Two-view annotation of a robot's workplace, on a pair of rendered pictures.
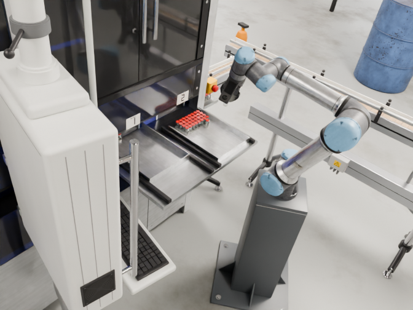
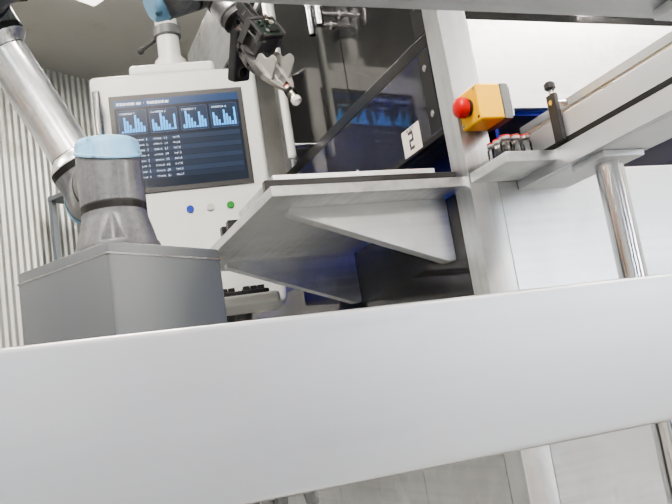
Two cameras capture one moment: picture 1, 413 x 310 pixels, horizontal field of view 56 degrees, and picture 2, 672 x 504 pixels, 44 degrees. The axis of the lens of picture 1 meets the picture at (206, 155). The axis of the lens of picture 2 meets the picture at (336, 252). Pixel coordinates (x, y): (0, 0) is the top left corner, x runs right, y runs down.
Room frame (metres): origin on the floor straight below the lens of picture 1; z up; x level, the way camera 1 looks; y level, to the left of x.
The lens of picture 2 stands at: (2.52, -1.42, 0.49)
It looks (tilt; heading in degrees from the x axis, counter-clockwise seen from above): 10 degrees up; 122
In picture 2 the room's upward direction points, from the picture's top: 9 degrees counter-clockwise
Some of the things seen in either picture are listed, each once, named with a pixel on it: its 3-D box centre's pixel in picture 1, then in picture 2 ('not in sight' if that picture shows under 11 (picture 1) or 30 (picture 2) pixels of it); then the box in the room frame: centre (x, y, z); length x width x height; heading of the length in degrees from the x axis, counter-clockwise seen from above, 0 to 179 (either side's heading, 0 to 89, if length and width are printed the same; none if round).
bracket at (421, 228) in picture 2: not in sight; (372, 236); (1.72, -0.01, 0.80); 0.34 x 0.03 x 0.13; 55
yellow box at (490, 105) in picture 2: (208, 85); (484, 107); (1.98, 0.05, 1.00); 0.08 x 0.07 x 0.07; 55
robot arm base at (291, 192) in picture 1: (284, 181); (116, 233); (1.43, -0.40, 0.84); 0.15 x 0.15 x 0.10
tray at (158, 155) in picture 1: (145, 151); not in sight; (1.43, 0.29, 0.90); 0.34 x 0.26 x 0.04; 55
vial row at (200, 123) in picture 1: (196, 125); not in sight; (1.69, 0.08, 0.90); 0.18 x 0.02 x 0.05; 145
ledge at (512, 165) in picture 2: (202, 99); (519, 166); (2.01, 0.08, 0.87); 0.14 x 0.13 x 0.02; 55
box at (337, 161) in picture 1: (338, 162); not in sight; (2.10, -0.90, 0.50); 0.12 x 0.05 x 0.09; 55
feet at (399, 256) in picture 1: (402, 250); not in sight; (1.79, -1.44, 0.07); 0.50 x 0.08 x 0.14; 145
